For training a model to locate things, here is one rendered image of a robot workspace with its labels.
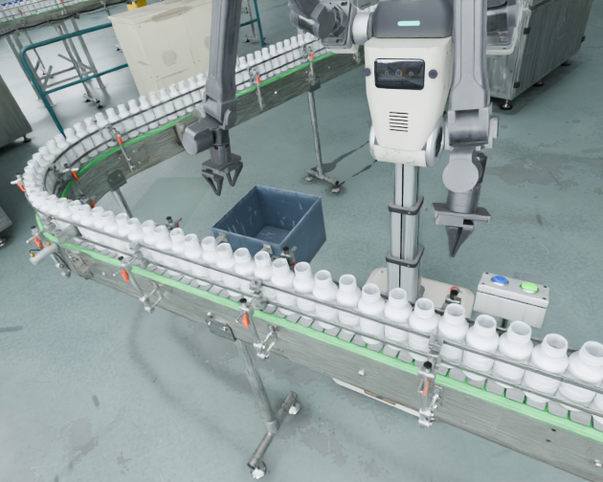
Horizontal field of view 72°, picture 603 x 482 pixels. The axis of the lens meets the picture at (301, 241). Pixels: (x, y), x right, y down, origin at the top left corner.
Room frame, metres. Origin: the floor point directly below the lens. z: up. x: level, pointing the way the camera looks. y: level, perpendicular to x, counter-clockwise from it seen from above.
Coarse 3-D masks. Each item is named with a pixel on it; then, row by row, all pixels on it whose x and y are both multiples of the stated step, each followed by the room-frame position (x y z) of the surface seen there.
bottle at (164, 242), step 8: (160, 232) 0.98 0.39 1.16; (168, 232) 1.00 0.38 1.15; (160, 240) 0.98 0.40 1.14; (168, 240) 0.99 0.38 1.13; (160, 248) 0.97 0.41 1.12; (168, 248) 0.97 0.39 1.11; (168, 256) 0.97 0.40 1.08; (168, 264) 0.97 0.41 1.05; (176, 264) 0.98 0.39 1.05; (168, 272) 0.98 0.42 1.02
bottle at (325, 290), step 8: (320, 272) 0.71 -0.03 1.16; (328, 272) 0.70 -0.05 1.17; (320, 280) 0.68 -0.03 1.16; (328, 280) 0.68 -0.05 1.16; (320, 288) 0.68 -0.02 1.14; (328, 288) 0.67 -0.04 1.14; (336, 288) 0.68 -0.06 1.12; (320, 296) 0.67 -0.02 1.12; (328, 296) 0.66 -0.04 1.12; (320, 304) 0.67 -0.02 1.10; (336, 304) 0.67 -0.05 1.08; (320, 312) 0.67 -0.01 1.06; (328, 312) 0.66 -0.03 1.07; (336, 312) 0.67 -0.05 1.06; (336, 320) 0.67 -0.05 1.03; (328, 328) 0.66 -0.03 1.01
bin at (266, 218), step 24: (264, 192) 1.49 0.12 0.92; (288, 192) 1.42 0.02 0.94; (240, 216) 1.40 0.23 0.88; (264, 216) 1.51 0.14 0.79; (288, 216) 1.44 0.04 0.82; (312, 216) 1.28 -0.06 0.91; (216, 240) 1.21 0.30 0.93; (240, 240) 1.19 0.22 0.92; (264, 240) 1.41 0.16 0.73; (288, 240) 1.13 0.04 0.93; (312, 240) 1.25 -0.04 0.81
